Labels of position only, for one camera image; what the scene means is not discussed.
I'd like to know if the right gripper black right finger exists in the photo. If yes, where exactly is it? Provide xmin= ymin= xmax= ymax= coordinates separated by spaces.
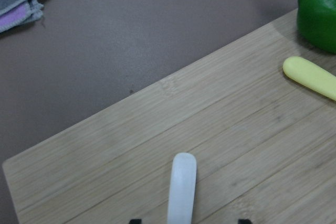
xmin=237 ymin=219 xmax=252 ymax=224

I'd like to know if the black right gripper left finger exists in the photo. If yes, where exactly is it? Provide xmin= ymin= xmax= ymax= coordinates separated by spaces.
xmin=130 ymin=219 xmax=142 ymax=224

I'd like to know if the white ceramic spoon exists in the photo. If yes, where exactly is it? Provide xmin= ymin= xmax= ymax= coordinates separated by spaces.
xmin=167 ymin=153 xmax=197 ymax=223

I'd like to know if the wooden cutting board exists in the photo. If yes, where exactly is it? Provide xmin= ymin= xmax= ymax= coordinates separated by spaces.
xmin=3 ymin=11 xmax=335 ymax=223

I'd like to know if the yellow plastic knife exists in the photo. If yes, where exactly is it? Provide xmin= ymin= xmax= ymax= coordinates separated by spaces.
xmin=282 ymin=56 xmax=335 ymax=101

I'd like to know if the green lime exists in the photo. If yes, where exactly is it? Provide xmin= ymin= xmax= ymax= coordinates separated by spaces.
xmin=297 ymin=0 xmax=335 ymax=54

